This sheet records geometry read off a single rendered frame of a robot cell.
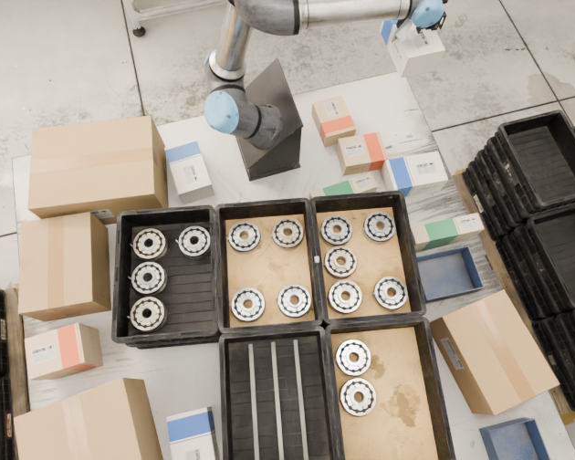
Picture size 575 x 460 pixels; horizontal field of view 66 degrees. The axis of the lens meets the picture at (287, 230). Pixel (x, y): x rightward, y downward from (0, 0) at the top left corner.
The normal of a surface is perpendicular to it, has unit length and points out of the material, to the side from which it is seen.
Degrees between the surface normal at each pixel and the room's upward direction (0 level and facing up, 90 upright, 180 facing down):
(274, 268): 0
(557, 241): 0
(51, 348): 0
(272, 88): 44
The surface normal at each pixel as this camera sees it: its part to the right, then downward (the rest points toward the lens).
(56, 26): 0.01, -0.35
